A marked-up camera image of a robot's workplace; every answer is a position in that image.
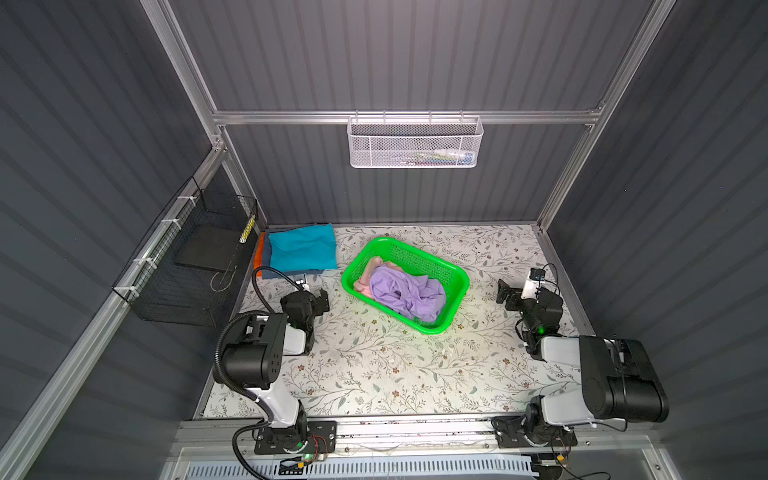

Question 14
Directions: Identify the green plastic basket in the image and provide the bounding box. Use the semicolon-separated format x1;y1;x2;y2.
342;236;470;335

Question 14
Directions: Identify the floral table mat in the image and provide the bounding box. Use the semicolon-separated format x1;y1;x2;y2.
202;224;586;419

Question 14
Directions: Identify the black wire basket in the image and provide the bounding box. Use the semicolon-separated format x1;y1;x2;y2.
113;173;259;327

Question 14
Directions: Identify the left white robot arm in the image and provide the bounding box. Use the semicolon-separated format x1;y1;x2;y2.
213;290;337;459

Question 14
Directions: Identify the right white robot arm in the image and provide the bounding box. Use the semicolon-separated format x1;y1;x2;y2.
491;267;670;448

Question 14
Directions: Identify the folded teal t-shirt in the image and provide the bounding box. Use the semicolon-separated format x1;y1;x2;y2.
269;224;338;273

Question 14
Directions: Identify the white wire mesh basket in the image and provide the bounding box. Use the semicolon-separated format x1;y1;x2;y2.
346;115;484;169

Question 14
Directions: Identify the folded orange t-shirt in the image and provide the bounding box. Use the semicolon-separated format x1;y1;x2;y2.
253;232;266;269

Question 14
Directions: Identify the pink t-shirt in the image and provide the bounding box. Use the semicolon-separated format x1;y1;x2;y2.
354;256;402;298

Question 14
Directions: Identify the purple t-shirt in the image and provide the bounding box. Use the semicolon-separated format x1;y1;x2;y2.
369;265;447;323

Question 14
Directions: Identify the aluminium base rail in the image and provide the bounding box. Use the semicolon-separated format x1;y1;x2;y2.
173;413;655;457

